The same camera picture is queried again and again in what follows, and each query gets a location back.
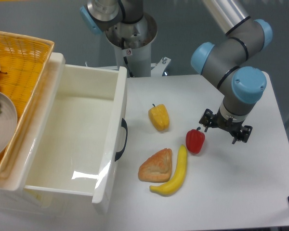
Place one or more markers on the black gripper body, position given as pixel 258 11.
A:
pixel 235 129

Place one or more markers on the red bell pepper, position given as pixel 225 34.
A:
pixel 194 140

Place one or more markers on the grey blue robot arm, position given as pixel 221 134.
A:
pixel 221 65

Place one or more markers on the yellow bell pepper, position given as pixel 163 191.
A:
pixel 159 117

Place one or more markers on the triangular pastry bread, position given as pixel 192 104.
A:
pixel 157 168

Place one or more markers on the yellow banana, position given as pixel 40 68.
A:
pixel 177 180

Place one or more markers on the white open drawer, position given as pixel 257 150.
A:
pixel 71 133

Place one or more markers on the white drawer cabinet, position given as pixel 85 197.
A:
pixel 48 211

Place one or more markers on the yellow wicker basket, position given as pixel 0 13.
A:
pixel 22 60

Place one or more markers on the white plate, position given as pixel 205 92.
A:
pixel 8 121

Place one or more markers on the black drawer handle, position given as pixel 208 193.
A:
pixel 123 137

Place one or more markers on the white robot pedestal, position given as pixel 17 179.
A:
pixel 132 47

